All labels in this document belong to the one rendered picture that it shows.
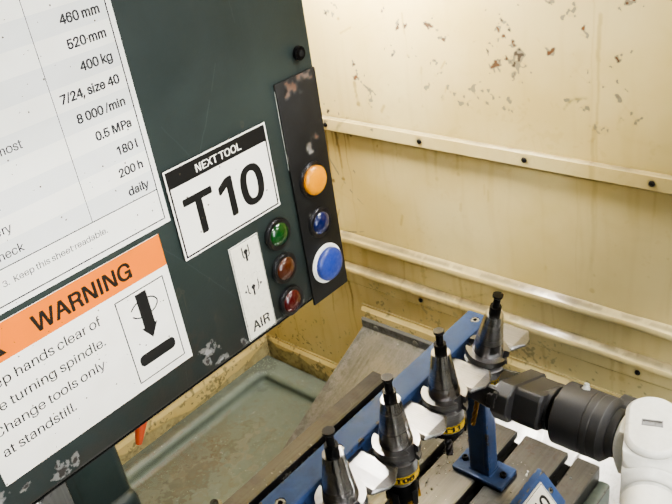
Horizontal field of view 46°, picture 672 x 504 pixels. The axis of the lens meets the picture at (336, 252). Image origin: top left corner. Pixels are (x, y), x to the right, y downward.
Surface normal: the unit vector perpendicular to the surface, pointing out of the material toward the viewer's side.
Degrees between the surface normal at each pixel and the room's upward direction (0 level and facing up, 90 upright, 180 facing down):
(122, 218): 90
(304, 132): 90
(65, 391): 90
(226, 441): 0
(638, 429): 2
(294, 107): 90
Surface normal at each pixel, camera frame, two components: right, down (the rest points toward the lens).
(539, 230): -0.65, 0.45
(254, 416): -0.14, -0.86
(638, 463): -0.55, -0.26
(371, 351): -0.39, -0.60
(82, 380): 0.75, 0.23
